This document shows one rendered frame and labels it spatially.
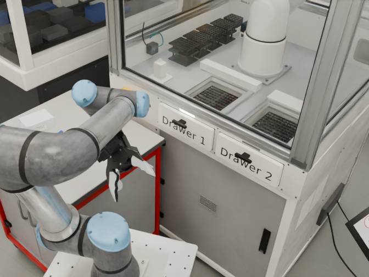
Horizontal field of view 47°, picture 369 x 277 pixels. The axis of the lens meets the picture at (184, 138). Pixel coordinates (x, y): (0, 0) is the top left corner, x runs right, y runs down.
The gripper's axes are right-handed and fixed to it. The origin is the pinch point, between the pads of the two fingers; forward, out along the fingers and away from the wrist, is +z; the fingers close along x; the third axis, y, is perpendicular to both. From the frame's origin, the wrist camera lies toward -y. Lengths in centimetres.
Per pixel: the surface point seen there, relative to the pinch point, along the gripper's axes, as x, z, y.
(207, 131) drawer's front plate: -15, -19, 50
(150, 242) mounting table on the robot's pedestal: 15.2, 11.5, 23.1
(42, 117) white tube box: 45, -63, 35
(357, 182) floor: -49, 19, 202
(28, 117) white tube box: 49, -66, 33
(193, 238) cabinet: 33, 8, 100
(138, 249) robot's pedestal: 18.3, 12.2, 19.4
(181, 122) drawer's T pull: -7, -28, 49
